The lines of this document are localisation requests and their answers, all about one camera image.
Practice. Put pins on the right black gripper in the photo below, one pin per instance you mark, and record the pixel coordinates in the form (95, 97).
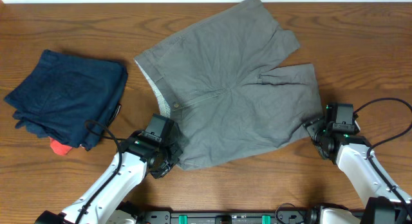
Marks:
(313, 127)

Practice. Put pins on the red cloth under stack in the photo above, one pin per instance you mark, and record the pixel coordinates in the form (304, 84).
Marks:
(58, 148)

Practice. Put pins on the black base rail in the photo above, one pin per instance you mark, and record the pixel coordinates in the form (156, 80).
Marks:
(129, 213)

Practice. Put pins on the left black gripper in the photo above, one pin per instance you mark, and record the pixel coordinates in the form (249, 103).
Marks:
(177, 152)

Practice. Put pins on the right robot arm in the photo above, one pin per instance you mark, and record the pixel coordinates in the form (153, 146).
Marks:
(336, 137)

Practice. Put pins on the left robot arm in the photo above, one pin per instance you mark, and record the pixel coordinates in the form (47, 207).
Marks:
(153, 151)

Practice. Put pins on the folded navy blue garment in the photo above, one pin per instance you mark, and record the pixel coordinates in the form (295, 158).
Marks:
(69, 98)

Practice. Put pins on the grey shorts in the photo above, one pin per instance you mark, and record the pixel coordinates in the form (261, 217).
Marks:
(222, 81)

